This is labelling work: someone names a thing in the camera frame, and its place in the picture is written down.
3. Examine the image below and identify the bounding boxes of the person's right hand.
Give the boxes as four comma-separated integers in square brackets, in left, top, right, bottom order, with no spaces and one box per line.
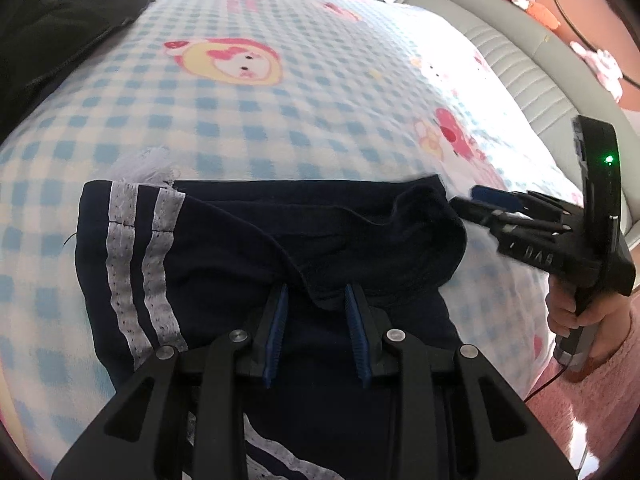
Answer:
[546,287,630,358]

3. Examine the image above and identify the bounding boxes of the black garment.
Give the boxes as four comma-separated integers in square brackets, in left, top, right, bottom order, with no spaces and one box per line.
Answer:
[0,0,157,143]

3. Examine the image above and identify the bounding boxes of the pink plush toy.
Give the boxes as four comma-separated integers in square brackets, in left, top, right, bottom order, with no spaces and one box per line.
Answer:
[570,42,626,102]

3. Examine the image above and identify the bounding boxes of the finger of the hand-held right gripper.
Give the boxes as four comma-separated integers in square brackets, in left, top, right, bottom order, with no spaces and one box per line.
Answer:
[470,185,568,222]
[449,196,533,242]

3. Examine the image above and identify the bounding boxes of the orange plush toy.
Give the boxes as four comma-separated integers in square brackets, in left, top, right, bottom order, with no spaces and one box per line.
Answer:
[525,0,561,31]

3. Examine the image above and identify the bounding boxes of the round wall decoration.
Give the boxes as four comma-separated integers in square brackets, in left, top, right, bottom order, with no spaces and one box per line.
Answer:
[537,0,640,86]

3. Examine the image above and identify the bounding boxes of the grey padded bed headboard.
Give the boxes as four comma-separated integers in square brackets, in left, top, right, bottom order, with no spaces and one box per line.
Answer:
[400,0,640,251]

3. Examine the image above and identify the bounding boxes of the black cable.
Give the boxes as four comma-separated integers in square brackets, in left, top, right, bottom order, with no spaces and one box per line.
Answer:
[523,357,573,404]

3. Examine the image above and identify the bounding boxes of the navy white-striped shorts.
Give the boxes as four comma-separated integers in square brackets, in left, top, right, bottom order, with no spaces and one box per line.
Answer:
[75,175,468,480]

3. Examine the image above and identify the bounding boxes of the person's right forearm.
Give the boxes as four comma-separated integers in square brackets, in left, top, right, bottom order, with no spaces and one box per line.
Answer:
[525,295,640,466]

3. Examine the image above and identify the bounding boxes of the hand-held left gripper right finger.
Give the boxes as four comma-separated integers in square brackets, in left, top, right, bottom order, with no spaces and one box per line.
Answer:
[345,282,578,480]

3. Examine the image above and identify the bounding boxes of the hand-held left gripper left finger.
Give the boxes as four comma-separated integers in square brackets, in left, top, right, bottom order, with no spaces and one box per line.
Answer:
[50,282,291,480]

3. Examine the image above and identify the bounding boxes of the checked cartoon printed blanket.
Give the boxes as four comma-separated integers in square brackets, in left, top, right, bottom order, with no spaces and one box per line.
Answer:
[0,0,596,461]

